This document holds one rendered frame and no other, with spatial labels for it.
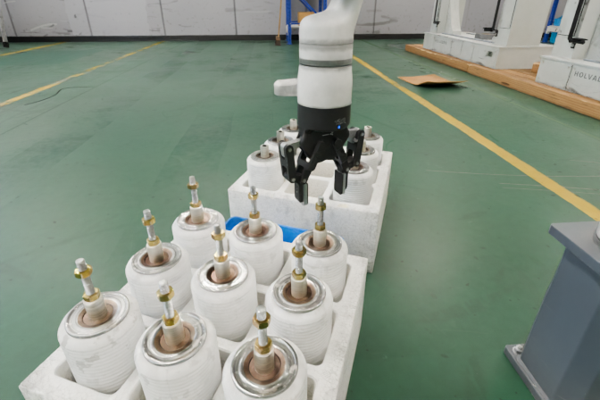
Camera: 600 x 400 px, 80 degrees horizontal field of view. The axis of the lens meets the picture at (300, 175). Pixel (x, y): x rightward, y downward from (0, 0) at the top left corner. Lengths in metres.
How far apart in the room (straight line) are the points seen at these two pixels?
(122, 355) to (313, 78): 0.43
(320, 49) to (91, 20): 6.87
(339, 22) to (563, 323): 0.57
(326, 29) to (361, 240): 0.57
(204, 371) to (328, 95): 0.37
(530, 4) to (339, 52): 3.31
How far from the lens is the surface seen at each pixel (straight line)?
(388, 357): 0.79
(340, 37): 0.46
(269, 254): 0.63
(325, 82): 0.46
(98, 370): 0.57
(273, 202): 0.90
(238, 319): 0.57
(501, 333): 0.91
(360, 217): 0.86
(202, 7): 6.73
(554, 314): 0.75
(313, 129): 0.48
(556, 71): 3.08
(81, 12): 7.30
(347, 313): 0.60
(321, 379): 0.53
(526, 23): 3.73
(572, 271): 0.69
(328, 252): 0.59
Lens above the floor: 0.62
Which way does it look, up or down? 26 degrees down
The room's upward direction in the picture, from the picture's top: straight up
